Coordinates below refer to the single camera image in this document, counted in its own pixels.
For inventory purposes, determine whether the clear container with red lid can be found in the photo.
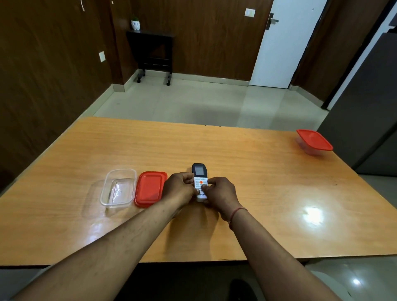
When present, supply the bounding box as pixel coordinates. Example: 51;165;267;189
295;129;334;156

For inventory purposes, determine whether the person's black shoe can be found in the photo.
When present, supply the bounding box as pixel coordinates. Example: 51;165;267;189
229;278;258;301

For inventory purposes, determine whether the person's right hand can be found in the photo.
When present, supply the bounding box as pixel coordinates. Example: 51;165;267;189
201;177;242;221

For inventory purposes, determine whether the clear plastic container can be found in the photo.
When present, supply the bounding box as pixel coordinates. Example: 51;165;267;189
99;169;138;208

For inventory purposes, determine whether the person's right forearm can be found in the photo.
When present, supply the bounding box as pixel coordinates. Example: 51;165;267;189
229;208;342;301

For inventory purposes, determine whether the grey cabinet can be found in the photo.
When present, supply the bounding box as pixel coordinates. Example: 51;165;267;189
316;32;397;177

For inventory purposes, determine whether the red thread wristband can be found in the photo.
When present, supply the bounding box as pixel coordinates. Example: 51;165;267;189
228;207;248;231

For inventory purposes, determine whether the person's left hand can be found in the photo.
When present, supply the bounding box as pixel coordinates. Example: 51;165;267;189
161;172;200;207

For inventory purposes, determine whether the white door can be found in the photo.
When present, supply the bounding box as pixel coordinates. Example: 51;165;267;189
249;0;328;89

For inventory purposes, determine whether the white air conditioner remote control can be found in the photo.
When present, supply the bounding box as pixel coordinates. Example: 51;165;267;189
191;163;209;203

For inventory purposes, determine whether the silver door handle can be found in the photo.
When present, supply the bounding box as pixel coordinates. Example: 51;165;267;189
265;13;280;31

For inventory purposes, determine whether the red plastic lid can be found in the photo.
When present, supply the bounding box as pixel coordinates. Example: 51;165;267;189
134;171;168;208

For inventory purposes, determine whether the person's left forearm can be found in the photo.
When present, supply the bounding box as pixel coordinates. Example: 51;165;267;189
12;198;187;301

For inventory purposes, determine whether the black folding side table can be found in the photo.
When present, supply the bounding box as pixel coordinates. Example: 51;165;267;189
126;29;175;86

